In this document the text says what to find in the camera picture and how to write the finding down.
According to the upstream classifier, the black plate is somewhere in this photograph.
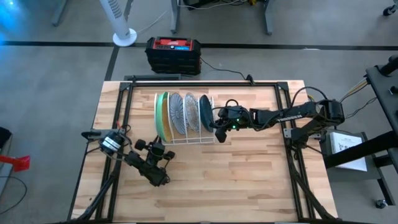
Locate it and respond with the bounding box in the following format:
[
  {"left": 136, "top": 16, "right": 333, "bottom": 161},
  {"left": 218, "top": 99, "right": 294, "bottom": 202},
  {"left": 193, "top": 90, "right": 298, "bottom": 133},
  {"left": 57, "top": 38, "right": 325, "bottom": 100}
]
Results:
[{"left": 198, "top": 94, "right": 215, "bottom": 133}]

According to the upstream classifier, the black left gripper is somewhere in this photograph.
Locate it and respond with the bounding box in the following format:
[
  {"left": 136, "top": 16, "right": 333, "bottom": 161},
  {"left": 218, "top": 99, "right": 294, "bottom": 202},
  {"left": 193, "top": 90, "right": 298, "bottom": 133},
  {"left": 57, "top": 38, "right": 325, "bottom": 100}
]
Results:
[{"left": 134, "top": 136, "right": 176, "bottom": 166}]

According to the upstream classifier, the white floor cable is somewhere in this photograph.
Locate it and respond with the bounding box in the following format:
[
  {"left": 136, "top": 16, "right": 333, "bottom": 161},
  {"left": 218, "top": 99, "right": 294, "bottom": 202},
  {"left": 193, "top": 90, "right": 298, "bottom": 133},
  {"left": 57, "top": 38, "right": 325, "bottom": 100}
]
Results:
[{"left": 136, "top": 7, "right": 170, "bottom": 34}]

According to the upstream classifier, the white tower fan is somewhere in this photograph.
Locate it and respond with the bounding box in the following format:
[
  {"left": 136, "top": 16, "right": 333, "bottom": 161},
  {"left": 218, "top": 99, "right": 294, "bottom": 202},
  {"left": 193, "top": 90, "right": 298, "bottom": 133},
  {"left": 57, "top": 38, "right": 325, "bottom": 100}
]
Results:
[{"left": 99, "top": 0, "right": 138, "bottom": 47}]

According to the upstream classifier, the black aluminium table frame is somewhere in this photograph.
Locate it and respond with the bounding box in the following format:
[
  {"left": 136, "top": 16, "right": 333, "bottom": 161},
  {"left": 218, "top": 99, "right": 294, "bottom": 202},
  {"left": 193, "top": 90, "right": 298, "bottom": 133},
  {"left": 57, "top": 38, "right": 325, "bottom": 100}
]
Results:
[{"left": 67, "top": 80, "right": 340, "bottom": 223}]

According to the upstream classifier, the blue white striped plate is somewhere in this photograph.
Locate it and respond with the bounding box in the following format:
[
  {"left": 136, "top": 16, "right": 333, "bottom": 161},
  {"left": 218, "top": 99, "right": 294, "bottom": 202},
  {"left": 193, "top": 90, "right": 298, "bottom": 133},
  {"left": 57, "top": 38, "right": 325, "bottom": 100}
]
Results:
[{"left": 169, "top": 92, "right": 187, "bottom": 136}]

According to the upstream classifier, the white wire dish rack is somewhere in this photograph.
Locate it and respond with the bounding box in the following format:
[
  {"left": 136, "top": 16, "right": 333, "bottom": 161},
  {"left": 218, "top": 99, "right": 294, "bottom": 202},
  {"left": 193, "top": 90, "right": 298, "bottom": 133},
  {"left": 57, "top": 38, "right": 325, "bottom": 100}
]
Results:
[{"left": 153, "top": 91, "right": 216, "bottom": 146}]

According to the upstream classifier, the yellow black cable bundle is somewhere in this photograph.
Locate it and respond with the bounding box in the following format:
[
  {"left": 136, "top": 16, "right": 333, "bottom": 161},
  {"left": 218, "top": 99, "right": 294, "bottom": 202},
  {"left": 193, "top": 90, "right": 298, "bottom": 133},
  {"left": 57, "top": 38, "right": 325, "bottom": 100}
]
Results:
[{"left": 338, "top": 77, "right": 379, "bottom": 121}]

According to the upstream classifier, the red black power station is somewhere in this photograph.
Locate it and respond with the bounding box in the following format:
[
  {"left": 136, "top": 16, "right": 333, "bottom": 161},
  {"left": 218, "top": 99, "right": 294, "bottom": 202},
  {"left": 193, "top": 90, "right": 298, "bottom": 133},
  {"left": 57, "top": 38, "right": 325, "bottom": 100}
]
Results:
[{"left": 145, "top": 36, "right": 202, "bottom": 76}]

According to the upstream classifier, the black side table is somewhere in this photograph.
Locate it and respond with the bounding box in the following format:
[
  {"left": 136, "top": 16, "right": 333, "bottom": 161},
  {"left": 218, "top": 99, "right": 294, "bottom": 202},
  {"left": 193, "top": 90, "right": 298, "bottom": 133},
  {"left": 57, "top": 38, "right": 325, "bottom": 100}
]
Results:
[{"left": 322, "top": 55, "right": 398, "bottom": 206}]

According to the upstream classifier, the colourful floral pattern plate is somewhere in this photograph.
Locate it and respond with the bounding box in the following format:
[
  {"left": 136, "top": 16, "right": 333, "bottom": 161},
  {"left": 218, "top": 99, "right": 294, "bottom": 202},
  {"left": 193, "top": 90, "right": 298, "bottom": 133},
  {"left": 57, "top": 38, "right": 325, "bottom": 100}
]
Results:
[{"left": 183, "top": 92, "right": 200, "bottom": 133}]

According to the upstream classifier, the black power cable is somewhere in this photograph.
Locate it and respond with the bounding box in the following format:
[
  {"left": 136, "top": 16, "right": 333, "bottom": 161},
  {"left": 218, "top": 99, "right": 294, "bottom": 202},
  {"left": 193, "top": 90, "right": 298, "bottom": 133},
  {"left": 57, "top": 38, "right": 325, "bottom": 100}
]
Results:
[{"left": 200, "top": 57, "right": 256, "bottom": 85}]

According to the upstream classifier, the red floor object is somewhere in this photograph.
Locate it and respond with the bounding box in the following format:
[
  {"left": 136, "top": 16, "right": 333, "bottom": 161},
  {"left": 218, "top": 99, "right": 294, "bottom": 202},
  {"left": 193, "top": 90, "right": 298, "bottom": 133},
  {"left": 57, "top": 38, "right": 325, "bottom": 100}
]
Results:
[{"left": 0, "top": 154, "right": 31, "bottom": 173}]

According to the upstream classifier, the black floor cable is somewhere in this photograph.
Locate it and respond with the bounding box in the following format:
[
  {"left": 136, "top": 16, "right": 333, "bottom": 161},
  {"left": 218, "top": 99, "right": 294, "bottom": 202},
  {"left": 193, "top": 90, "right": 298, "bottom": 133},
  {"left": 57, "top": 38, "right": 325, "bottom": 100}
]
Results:
[{"left": 0, "top": 175, "right": 28, "bottom": 216}]

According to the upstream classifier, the large green plate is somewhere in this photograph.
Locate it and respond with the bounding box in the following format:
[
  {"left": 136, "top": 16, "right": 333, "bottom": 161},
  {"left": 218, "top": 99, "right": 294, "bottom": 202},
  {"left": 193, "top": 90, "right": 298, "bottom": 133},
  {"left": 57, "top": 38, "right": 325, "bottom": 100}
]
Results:
[{"left": 155, "top": 91, "right": 169, "bottom": 142}]

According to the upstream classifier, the grey desk leg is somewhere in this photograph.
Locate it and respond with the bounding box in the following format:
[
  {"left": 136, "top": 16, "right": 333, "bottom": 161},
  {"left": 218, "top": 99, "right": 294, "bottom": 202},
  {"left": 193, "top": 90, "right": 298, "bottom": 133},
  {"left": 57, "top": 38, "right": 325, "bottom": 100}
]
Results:
[
  {"left": 264, "top": 0, "right": 277, "bottom": 35},
  {"left": 51, "top": 0, "right": 68, "bottom": 27},
  {"left": 170, "top": 0, "right": 182, "bottom": 34}
]

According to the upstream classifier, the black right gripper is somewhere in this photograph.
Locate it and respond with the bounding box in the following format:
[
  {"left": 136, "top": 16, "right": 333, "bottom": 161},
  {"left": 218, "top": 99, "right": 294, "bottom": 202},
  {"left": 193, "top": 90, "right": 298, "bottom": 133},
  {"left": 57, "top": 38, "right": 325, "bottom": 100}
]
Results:
[{"left": 211, "top": 105, "right": 251, "bottom": 144}]

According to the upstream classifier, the white paper sheet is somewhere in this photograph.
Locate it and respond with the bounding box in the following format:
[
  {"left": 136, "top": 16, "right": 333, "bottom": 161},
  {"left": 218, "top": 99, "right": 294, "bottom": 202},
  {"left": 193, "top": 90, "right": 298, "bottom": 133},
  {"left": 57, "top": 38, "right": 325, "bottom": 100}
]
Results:
[{"left": 329, "top": 131, "right": 368, "bottom": 172}]

